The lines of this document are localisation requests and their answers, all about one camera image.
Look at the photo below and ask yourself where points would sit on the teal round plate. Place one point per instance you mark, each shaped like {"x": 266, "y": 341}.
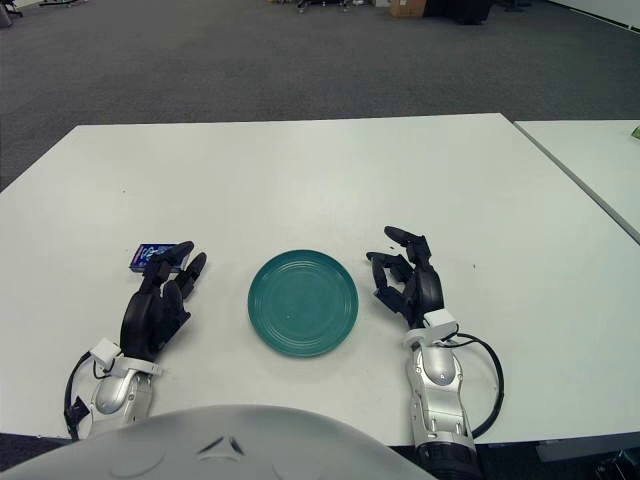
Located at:
{"x": 303, "y": 303}

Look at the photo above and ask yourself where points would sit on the grey robot torso shell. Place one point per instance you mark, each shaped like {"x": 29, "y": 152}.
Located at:
{"x": 210, "y": 445}

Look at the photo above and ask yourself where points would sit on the black device under table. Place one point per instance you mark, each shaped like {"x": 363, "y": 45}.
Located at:
{"x": 620, "y": 465}

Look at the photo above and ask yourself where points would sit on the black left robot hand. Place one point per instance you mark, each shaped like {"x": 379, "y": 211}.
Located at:
{"x": 145, "y": 315}

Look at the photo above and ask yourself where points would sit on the small green item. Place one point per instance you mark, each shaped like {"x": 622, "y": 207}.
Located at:
{"x": 636, "y": 134}

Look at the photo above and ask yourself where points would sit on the black cabinet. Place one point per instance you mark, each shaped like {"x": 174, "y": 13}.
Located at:
{"x": 460, "y": 10}

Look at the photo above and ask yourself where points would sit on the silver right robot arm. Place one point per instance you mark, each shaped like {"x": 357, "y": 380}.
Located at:
{"x": 440, "y": 380}

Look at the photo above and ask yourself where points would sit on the brown cardboard box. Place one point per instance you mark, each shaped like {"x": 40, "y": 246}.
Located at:
{"x": 406, "y": 7}

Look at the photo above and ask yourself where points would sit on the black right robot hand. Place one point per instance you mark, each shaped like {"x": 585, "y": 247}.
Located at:
{"x": 427, "y": 290}

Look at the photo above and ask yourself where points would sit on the black office chair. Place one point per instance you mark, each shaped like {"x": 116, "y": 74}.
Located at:
{"x": 6, "y": 12}

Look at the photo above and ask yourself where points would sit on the office chair wheel base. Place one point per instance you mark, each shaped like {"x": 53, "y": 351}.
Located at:
{"x": 320, "y": 4}

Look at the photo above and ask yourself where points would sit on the blue gum box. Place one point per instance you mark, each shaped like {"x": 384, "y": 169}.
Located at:
{"x": 142, "y": 256}

